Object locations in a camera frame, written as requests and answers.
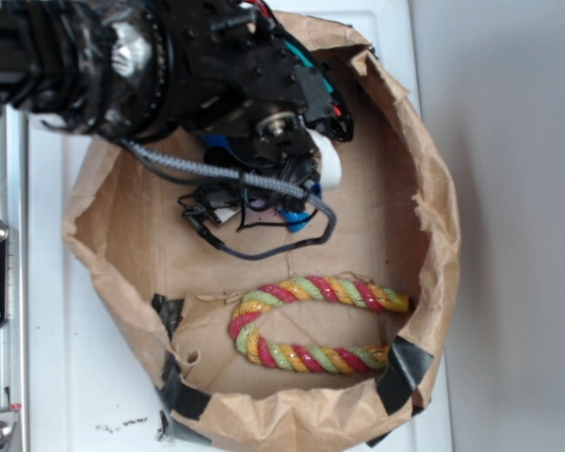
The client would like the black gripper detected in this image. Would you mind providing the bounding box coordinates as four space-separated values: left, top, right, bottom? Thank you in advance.
169 1 353 196

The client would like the blue plastic bottle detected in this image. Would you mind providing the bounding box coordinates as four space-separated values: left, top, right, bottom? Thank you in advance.
193 134 321 233

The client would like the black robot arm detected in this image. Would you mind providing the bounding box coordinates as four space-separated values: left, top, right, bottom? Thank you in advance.
0 1 353 214

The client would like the brown paper bag tray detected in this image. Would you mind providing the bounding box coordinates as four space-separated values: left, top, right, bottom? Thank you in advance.
63 12 461 451

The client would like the multicolour twisted rope toy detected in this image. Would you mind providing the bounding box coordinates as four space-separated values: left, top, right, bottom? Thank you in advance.
228 275 412 376

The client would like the grey braided cable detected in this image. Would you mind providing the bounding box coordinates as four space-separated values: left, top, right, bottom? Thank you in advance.
120 137 338 261

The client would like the aluminium frame rail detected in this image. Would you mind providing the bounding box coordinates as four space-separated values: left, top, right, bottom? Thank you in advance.
0 109 29 451

